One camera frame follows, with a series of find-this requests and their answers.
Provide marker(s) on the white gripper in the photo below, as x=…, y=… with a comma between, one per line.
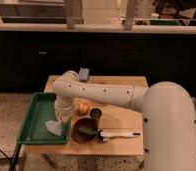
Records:
x=63, y=108

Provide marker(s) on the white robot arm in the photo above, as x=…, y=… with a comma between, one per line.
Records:
x=168, y=112

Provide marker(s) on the green plastic tray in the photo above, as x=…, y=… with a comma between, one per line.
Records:
x=33, y=130

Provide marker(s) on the orange fruit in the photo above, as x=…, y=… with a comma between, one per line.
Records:
x=83, y=108

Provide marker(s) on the dark small cup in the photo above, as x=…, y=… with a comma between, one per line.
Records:
x=95, y=113

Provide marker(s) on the brown bowl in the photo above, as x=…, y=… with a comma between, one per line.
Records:
x=85, y=122

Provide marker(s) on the blue sponge block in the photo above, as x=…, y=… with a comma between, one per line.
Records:
x=84, y=74

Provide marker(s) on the wooden table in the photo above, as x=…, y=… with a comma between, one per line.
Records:
x=113, y=117

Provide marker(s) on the dark cabinet counter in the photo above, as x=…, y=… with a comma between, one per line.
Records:
x=29, y=54

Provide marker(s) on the white handled brush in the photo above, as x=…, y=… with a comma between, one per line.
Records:
x=106, y=134

